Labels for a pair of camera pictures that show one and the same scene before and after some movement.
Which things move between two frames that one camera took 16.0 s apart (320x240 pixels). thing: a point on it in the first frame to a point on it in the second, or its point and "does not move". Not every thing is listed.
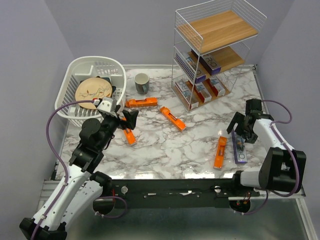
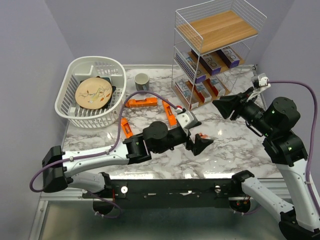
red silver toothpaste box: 203,91 does not move
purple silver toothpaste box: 199,75 to 194,60
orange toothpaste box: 129,135 does not move
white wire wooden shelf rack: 211,44 does not move
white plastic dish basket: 80,69 does not move
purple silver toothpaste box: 239,151 to 229,57
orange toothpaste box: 219,156 to 203,136
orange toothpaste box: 148,101 does not move
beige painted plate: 91,88 does not move
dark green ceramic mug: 142,83 does not move
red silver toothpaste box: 217,89 does not move
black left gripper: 131,118 to 199,145
